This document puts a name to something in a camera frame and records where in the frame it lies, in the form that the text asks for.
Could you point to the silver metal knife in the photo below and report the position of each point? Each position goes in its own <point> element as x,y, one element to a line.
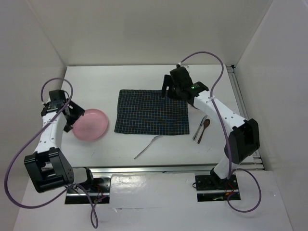
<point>200,125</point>

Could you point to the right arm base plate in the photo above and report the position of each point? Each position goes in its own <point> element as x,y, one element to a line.
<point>208,191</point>

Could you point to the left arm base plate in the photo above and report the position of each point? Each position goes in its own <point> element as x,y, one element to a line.
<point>98,190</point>

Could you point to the dark checkered cloth placemat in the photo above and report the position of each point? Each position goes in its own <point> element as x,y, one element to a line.
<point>146,112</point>

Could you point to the pink plastic plate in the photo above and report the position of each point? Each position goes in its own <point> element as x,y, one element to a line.
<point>91,126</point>

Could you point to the brown wooden spoon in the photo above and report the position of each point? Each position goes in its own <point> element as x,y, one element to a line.
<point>205,125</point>

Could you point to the silver metal fork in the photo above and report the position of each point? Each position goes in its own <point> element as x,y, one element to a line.
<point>151,142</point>

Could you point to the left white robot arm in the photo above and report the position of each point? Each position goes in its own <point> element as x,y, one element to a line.
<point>48,167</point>

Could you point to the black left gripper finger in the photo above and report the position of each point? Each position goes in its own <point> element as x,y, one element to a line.
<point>75,111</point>
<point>69,123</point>

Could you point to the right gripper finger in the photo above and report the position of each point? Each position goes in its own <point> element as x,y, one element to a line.
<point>167,83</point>
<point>171,92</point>

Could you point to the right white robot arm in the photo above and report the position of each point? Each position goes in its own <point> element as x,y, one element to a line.
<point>93,141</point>

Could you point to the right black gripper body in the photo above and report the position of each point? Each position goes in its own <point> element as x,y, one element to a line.
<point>176,86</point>

